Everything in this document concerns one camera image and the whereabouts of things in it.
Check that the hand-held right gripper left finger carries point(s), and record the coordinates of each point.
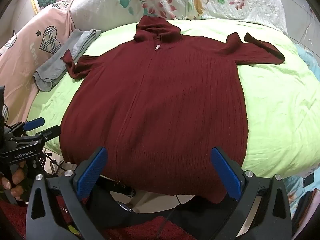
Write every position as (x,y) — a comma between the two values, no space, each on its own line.
(92,170)

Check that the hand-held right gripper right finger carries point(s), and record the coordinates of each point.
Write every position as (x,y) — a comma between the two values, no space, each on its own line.
(226,173)

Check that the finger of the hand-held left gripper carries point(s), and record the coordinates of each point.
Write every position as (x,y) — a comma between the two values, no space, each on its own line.
(51,132)
(35,123)

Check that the dark red zip sweater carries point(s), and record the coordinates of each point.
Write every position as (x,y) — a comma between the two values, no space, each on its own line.
(160,105)

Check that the person's left hand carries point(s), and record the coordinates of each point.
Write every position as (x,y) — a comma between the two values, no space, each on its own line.
(18,172)

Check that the grey folded garment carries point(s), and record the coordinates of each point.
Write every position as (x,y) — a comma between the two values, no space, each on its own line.
(55,65)

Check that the pink heart print blanket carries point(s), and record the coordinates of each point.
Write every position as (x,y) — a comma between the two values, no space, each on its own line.
(25,55)

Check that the red fuzzy rug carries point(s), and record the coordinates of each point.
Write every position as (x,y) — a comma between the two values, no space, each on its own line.
(140,230)

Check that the light green bed sheet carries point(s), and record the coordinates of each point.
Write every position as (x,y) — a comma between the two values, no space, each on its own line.
(275,105)

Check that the floral white pillow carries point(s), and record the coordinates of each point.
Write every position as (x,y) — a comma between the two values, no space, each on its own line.
(200,0)

